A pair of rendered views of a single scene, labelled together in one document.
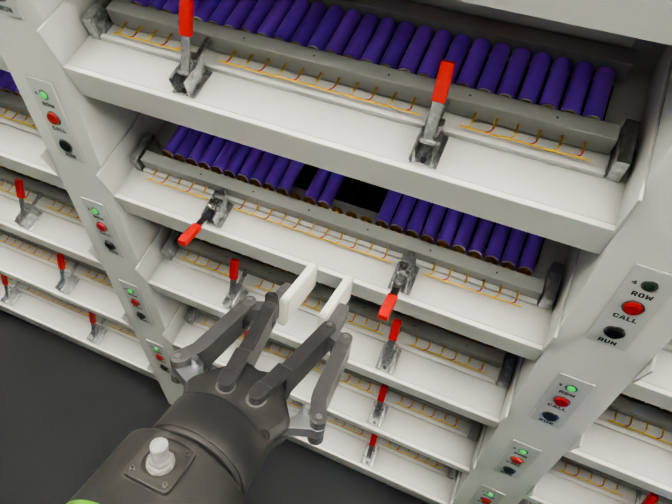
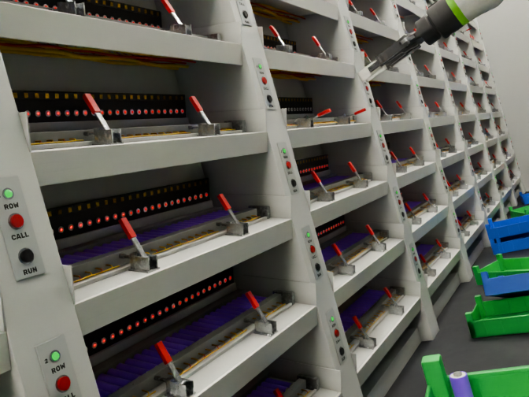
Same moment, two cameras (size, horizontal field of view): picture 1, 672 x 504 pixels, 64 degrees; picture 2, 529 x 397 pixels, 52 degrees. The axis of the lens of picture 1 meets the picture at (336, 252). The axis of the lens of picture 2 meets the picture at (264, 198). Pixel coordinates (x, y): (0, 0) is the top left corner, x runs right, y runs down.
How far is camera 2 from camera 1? 1.79 m
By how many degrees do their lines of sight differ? 84
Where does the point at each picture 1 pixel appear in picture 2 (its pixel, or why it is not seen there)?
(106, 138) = not seen: hidden behind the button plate
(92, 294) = (279, 321)
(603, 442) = not seen: hidden behind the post
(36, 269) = (238, 350)
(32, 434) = not seen: outside the picture
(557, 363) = (374, 126)
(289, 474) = (415, 385)
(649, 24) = (332, 14)
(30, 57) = (253, 46)
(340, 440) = (389, 320)
